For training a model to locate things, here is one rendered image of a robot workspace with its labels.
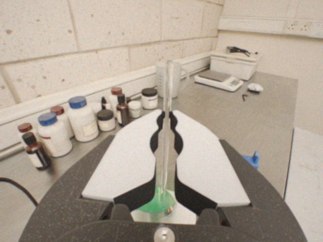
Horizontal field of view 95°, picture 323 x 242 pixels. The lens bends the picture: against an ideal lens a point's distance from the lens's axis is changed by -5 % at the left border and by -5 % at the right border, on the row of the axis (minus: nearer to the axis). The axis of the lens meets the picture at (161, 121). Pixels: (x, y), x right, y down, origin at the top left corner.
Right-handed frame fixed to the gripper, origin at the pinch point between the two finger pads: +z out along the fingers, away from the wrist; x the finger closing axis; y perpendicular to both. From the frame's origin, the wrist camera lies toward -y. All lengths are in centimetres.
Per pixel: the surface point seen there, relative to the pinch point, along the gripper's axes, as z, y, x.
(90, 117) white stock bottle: 27.5, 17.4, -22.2
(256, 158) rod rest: 18.7, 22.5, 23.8
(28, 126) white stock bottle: 20.5, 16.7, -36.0
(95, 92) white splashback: 44, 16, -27
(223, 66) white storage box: 102, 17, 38
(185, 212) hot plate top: 1.3, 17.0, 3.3
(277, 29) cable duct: 114, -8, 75
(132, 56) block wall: 65, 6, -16
